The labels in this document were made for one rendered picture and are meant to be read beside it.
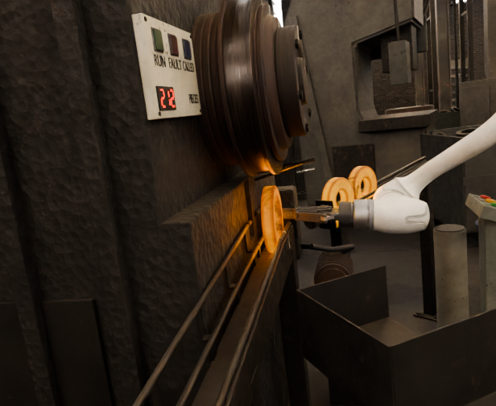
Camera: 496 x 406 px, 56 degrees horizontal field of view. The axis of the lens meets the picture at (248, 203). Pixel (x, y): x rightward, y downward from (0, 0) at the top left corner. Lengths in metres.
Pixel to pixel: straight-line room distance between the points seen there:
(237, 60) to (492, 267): 1.38
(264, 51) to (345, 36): 2.86
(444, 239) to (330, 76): 2.30
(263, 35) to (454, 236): 1.15
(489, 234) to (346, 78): 2.23
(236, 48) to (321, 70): 2.94
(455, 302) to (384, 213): 0.77
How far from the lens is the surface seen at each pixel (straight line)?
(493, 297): 2.13
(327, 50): 4.00
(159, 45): 0.92
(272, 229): 1.23
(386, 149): 3.90
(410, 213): 1.37
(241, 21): 1.13
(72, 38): 0.90
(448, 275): 2.01
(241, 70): 1.07
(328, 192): 1.68
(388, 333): 0.98
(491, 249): 2.06
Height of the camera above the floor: 1.05
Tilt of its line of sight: 11 degrees down
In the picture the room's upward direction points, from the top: 7 degrees counter-clockwise
